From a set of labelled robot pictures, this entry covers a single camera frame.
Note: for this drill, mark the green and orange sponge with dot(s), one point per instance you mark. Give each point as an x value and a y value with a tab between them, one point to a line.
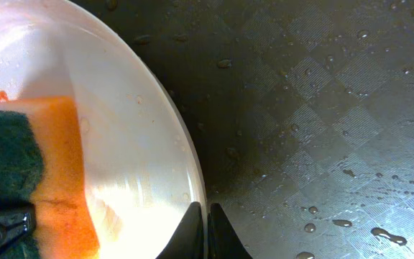
41	163

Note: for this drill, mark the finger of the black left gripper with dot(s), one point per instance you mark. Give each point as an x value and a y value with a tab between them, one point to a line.
16	224

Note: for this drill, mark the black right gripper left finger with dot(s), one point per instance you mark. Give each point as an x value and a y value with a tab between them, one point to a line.
187	241

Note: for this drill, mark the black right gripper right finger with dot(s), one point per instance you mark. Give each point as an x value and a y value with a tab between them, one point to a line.
223	242

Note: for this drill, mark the dark brown serving tray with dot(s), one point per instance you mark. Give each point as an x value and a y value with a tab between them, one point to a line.
301	111

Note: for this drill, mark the pinkish white plate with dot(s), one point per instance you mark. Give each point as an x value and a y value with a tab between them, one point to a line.
142	171

